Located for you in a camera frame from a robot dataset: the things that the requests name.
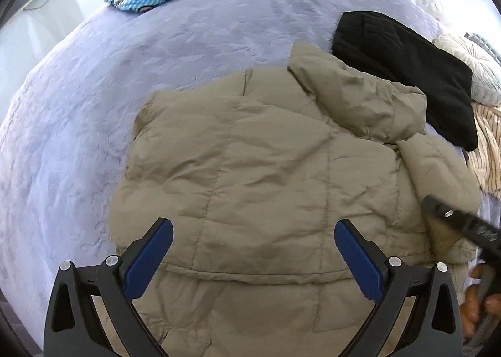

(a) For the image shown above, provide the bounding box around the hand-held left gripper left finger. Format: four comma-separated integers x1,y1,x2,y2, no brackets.
42,217,174,357

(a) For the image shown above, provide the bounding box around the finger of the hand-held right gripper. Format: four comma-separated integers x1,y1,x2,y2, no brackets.
421,194,501,260

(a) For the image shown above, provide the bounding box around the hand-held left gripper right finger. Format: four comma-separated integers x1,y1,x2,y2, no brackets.
334,218,464,357

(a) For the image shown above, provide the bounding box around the beige puffer jacket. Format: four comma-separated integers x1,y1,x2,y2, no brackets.
106,41,483,357

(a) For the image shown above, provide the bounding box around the person's right hand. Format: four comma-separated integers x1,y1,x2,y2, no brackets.
460,264,498,338

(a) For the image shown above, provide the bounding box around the beige striped cloth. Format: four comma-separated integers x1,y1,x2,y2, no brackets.
467,101,501,201

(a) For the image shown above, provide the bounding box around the cream knitted pillow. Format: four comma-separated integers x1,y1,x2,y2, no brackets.
432,34,501,105

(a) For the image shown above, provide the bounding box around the black knit garment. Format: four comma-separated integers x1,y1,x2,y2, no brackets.
332,11,479,152

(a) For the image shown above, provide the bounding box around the lavender plush blanket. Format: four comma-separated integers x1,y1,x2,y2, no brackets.
0,0,501,342

